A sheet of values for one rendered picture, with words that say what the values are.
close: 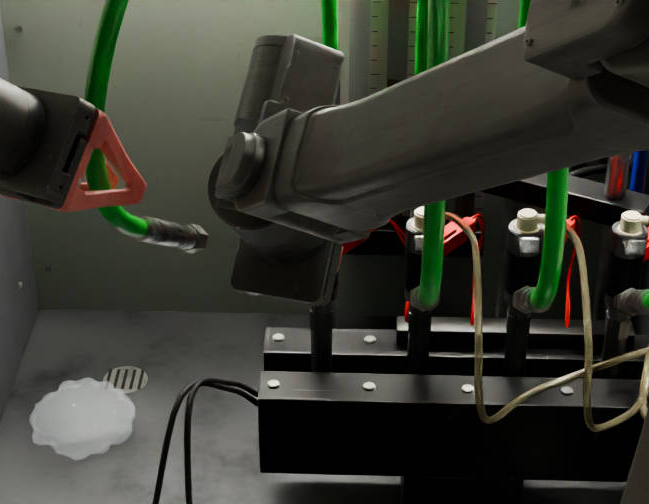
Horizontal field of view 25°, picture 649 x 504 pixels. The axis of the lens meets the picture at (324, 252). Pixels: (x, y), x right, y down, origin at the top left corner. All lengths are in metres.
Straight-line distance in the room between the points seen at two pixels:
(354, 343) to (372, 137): 0.53
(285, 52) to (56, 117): 0.15
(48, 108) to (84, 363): 0.61
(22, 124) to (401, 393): 0.43
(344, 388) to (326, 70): 0.36
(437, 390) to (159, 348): 0.40
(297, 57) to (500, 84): 0.31
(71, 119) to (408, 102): 0.26
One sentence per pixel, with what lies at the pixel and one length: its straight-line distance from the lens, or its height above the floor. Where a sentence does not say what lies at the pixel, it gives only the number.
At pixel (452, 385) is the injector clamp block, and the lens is 1.20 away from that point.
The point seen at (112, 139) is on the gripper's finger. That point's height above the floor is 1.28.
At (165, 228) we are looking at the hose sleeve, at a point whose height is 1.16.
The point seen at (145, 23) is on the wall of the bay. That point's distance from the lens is 1.38.
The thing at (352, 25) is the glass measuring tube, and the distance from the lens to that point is 1.33.
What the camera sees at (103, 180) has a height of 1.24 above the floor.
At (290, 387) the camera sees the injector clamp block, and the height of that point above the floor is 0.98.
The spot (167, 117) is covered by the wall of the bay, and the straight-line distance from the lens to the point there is 1.42.
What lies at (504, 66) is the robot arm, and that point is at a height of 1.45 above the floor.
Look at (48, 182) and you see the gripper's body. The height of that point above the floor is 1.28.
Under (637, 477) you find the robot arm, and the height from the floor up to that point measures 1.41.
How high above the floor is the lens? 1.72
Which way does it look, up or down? 33 degrees down
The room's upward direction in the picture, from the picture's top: straight up
